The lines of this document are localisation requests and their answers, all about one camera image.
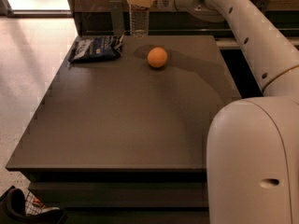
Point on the left metal bracket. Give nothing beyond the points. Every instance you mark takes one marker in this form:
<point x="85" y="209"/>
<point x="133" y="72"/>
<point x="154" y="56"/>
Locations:
<point x="116" y="13"/>

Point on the wooden back panel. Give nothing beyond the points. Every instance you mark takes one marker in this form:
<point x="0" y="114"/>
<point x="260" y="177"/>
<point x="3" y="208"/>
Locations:
<point x="92" y="17"/>

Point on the black bin with net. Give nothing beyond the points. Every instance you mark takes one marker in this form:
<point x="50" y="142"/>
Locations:
<point x="16" y="208"/>

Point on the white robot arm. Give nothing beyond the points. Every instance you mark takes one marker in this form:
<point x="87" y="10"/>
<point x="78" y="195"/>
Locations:
<point x="252" y="151"/>

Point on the right metal bracket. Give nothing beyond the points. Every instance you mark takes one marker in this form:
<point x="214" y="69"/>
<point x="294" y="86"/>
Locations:
<point x="262" y="5"/>

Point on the orange fruit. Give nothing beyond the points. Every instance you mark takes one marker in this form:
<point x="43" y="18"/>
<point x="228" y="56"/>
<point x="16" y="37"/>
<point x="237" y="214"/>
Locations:
<point x="157" y="57"/>

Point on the clear plastic water bottle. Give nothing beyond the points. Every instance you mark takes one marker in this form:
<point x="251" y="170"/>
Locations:
<point x="139" y="21"/>

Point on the metal bracket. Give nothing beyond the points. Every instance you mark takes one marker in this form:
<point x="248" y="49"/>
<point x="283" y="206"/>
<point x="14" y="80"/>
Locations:
<point x="262" y="5"/>
<point x="116" y="13"/>

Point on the blue chip bag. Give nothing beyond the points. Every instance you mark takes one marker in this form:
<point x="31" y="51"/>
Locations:
<point x="97" y="49"/>

